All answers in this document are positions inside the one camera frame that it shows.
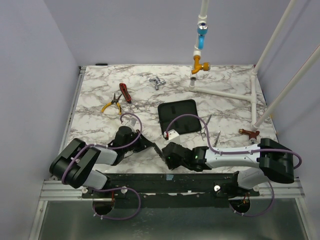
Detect silver scissors upper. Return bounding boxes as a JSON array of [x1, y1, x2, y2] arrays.
[[198, 114, 212, 140]]

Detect aluminium frame rail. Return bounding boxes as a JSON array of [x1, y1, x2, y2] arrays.
[[28, 66, 87, 240]]

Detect orange faucet on pipe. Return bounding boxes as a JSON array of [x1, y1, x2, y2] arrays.
[[191, 55, 211, 75]]

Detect silver scissors lower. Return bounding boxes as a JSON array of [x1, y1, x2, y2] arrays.
[[212, 131, 221, 147]]

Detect silver metal faucet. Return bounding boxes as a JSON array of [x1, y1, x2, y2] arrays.
[[149, 76, 166, 91]]

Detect white PVC pipe frame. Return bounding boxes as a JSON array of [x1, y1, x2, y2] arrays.
[[188, 0, 320, 131]]

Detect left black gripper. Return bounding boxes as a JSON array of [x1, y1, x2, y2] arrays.
[[123, 129, 154, 153]]

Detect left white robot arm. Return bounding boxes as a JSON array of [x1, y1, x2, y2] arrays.
[[49, 126, 161, 198]]

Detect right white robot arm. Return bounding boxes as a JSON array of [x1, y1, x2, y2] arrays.
[[162, 138, 295, 196]]

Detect yellow handled pliers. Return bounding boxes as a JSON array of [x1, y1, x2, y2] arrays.
[[100, 92, 123, 116]]

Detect brown brass faucet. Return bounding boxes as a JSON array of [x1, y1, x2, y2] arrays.
[[238, 128, 260, 144]]

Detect silver scissors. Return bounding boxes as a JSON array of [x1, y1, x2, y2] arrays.
[[198, 114, 212, 140], [212, 131, 221, 147]]

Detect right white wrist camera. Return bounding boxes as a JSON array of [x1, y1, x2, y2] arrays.
[[163, 129, 181, 144]]

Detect black hair comb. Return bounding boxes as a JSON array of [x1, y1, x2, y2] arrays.
[[153, 145, 166, 162]]

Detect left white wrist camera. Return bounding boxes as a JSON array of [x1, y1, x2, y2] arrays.
[[125, 118, 137, 131]]

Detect blue valve on pipe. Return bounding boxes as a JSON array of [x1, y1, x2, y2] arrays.
[[197, 22, 208, 50]]

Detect black zip tool case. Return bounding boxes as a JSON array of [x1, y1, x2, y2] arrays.
[[157, 99, 202, 135]]

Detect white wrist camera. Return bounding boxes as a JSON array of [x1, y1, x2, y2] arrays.
[[163, 129, 181, 144], [125, 118, 137, 131]]

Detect red black utility knife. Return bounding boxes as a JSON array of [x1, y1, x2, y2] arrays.
[[119, 83, 132, 104]]

